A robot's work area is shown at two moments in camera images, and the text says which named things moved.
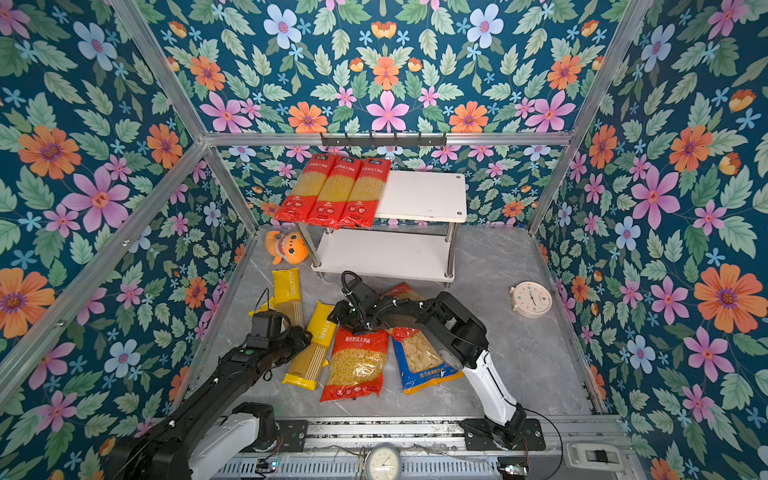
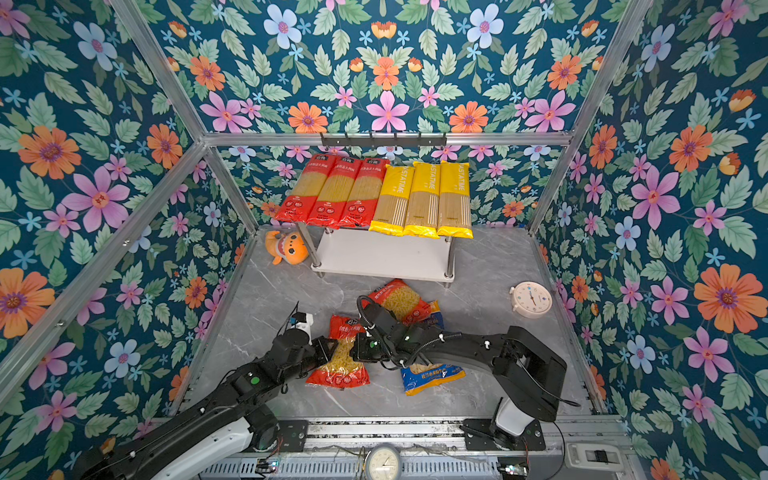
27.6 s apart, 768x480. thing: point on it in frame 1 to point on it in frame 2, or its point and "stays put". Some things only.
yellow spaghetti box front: [304, 371] to [423, 205]
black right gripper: [340, 315] to [359, 344]
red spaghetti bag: [363, 203] stays put
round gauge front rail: [383, 463] stays put
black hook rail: [384, 141] stays put
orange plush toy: [290, 247] stays put
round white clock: [531, 299] stays put
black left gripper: [290, 332] to [322, 346]
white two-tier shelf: [414, 235] stays put
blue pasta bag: [419, 361] stays put
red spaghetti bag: [299, 204] stays put
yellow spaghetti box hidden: [264, 307] to [455, 201]
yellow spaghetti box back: [287, 295] to [393, 199]
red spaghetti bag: [331, 204] stays put
